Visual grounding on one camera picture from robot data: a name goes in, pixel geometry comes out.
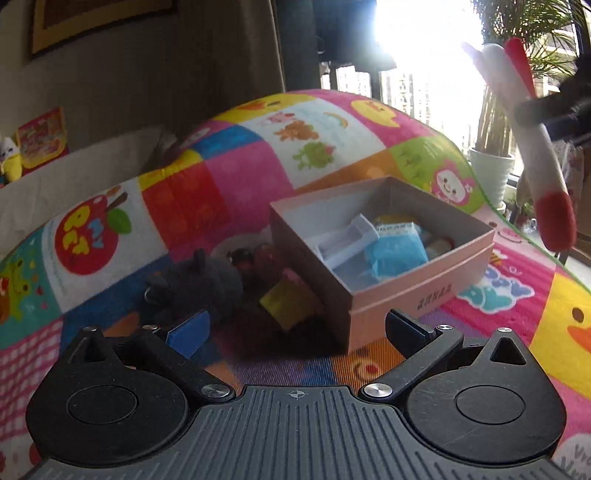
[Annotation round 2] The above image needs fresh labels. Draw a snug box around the beige sofa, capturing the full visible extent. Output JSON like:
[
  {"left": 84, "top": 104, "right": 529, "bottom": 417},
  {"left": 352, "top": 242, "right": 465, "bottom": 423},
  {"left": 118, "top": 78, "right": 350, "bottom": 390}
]
[{"left": 0, "top": 127, "right": 185, "bottom": 268}]

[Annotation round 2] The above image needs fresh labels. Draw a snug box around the small potted plant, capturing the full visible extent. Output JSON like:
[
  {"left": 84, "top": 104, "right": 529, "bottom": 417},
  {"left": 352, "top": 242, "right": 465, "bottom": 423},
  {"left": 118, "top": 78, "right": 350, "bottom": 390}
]
[{"left": 505, "top": 194, "right": 539, "bottom": 232}]

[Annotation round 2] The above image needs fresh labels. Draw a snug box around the red yellow picture card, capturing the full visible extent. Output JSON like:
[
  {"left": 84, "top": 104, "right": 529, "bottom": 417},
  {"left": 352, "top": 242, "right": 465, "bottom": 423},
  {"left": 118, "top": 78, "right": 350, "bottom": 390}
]
[{"left": 16, "top": 107, "right": 70, "bottom": 169}]

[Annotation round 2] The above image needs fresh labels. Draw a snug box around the brown curtain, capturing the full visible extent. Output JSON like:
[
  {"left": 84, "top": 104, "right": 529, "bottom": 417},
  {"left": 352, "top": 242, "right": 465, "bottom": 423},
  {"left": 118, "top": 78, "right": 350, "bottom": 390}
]
[{"left": 178, "top": 0, "right": 287, "bottom": 139}]

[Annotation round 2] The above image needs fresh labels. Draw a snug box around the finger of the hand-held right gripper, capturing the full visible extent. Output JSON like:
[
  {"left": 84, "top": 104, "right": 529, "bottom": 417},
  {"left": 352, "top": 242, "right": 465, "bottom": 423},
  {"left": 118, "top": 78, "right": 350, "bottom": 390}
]
[
  {"left": 547, "top": 115, "right": 591, "bottom": 141},
  {"left": 513, "top": 90, "right": 591, "bottom": 127}
]

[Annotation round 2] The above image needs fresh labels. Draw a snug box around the white red toy rocket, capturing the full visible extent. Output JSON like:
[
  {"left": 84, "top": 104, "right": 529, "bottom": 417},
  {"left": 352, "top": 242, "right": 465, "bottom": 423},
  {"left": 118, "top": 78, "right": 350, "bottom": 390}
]
[{"left": 462, "top": 37, "right": 578, "bottom": 252}]

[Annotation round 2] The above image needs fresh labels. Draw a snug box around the small white bottle red cap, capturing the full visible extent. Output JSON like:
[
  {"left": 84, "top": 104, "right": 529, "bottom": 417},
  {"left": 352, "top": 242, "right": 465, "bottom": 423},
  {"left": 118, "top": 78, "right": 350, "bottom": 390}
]
[{"left": 418, "top": 228, "right": 455, "bottom": 261}]

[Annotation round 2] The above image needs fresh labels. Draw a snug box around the framed wall picture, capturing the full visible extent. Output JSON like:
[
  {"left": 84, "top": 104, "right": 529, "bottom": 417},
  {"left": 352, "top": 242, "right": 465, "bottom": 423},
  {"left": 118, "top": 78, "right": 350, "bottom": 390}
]
[{"left": 28, "top": 0, "right": 178, "bottom": 60}]

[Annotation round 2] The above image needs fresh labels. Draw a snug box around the blue white tissue pack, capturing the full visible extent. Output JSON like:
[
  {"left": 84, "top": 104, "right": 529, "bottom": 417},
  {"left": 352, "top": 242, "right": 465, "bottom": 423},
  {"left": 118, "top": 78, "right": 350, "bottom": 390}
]
[{"left": 332, "top": 222, "right": 430, "bottom": 296}]

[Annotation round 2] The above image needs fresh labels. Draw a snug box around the pink cardboard box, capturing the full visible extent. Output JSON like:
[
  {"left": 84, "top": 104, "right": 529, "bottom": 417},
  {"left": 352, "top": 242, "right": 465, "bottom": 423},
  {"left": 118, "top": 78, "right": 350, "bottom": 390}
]
[{"left": 269, "top": 175, "right": 496, "bottom": 355}]

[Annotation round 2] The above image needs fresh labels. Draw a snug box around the potted palm plant white pot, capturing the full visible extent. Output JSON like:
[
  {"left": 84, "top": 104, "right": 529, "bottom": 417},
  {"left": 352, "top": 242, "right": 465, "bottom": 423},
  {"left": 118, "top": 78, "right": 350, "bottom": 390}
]
[{"left": 468, "top": 0, "right": 591, "bottom": 208}]

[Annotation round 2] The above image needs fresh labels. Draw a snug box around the pink printed cloth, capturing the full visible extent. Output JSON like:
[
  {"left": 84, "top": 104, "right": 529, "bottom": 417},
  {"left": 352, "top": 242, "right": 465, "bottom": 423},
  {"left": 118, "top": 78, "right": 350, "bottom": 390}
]
[{"left": 551, "top": 138, "right": 585, "bottom": 204}]

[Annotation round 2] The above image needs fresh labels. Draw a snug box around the black plush toy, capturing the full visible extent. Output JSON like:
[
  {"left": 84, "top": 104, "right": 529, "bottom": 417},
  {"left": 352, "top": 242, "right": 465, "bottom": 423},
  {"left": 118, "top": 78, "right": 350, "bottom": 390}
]
[{"left": 144, "top": 249, "right": 245, "bottom": 324}]

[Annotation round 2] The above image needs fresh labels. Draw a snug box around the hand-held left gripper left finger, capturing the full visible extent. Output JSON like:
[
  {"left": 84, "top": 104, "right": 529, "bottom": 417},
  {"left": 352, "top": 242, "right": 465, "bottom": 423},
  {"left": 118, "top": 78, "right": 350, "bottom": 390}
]
[{"left": 62, "top": 310, "right": 236, "bottom": 404}]

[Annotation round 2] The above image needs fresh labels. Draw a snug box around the colourful cartoon play mat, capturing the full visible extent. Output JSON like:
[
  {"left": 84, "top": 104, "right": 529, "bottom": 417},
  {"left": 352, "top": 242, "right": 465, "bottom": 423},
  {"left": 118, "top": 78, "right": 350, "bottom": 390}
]
[{"left": 0, "top": 89, "right": 591, "bottom": 480}]

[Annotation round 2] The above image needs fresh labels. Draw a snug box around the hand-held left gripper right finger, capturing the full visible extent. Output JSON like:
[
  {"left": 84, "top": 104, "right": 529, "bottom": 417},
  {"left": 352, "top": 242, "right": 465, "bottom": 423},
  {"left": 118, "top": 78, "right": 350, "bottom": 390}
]
[{"left": 358, "top": 308, "right": 532, "bottom": 407}]

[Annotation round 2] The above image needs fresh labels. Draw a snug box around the white stapler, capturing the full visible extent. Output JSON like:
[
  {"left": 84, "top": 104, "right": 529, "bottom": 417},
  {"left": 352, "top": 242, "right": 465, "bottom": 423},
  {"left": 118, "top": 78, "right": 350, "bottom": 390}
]
[{"left": 315, "top": 213, "right": 380, "bottom": 270}]

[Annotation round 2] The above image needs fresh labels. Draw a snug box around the white yellow banana plush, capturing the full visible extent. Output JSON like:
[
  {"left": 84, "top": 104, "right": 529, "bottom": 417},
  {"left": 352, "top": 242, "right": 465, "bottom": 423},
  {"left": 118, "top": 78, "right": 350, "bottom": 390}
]
[{"left": 0, "top": 134, "right": 23, "bottom": 183}]

